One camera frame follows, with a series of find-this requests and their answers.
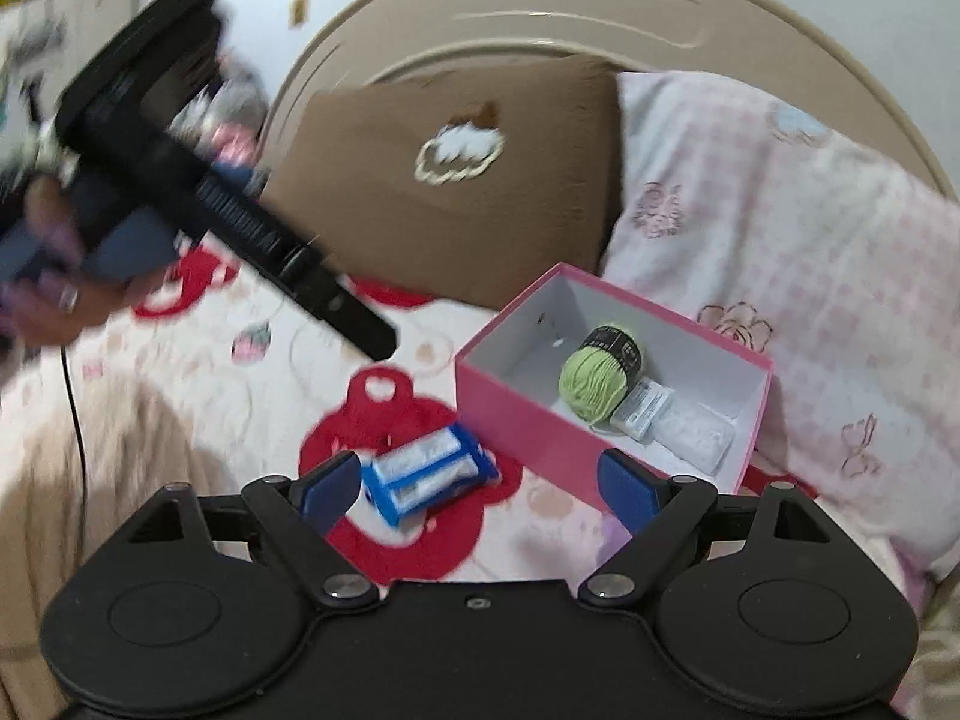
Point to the pink cardboard box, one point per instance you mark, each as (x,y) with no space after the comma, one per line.
(506,382)

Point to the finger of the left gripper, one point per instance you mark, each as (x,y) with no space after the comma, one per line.
(352,314)

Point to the cream fluffy blanket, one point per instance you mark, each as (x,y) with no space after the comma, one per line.
(69,480)

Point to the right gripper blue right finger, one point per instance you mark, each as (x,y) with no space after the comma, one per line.
(663,517)

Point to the bear print blanket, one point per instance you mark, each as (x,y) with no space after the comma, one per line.
(259,384)

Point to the beige bed headboard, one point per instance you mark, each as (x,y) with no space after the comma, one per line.
(759,42)

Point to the brown embroidered pillow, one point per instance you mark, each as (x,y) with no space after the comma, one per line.
(465,185)

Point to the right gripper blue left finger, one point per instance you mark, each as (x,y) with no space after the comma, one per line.
(293,519)

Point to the pink checkered pillow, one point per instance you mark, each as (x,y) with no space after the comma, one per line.
(773,230)

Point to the stuffed toys pile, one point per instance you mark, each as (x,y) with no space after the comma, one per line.
(45,44)

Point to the blue wet wipes pack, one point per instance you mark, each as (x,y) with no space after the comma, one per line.
(428,471)

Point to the white tissue packet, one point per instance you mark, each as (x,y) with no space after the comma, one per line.
(638,409)

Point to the person's left hand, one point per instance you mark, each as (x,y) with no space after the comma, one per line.
(62,303)

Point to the green yarn ball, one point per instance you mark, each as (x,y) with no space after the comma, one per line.
(599,374)

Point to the purple plush toy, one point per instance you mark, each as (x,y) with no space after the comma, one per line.
(613,536)

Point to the gold satin curtain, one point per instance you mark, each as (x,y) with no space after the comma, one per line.
(931,690)

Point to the clear floss pick box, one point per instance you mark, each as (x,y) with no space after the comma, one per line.
(693,433)

